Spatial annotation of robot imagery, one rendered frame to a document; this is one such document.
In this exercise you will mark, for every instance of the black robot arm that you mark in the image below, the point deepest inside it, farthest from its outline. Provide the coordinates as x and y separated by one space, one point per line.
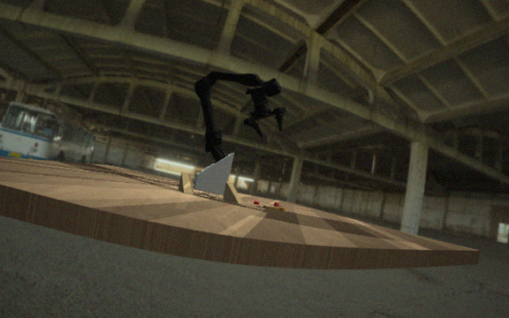
202 88

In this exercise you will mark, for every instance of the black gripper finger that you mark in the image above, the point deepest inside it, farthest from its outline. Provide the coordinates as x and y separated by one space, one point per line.
280 121
257 128

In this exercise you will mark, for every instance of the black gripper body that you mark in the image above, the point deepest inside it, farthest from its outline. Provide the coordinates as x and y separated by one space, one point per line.
263 108

